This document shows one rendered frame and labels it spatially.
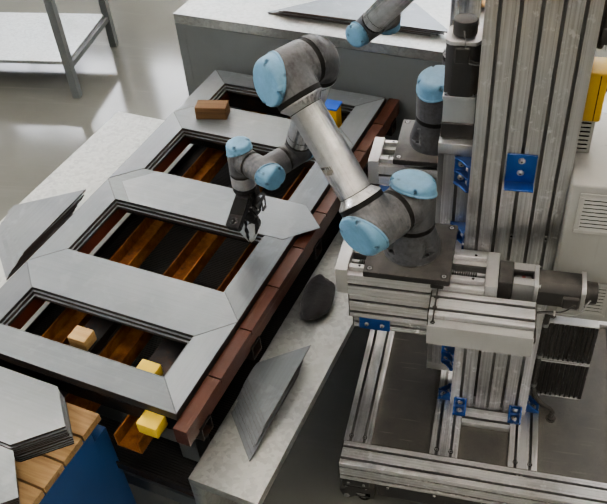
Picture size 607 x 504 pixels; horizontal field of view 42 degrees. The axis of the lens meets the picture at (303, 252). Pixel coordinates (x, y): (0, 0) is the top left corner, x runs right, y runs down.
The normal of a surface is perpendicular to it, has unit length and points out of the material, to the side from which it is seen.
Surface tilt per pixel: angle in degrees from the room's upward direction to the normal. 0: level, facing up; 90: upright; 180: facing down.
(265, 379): 0
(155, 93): 0
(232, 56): 90
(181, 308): 0
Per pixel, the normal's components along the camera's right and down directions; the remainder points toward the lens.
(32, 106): -0.07, -0.74
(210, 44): -0.40, 0.64
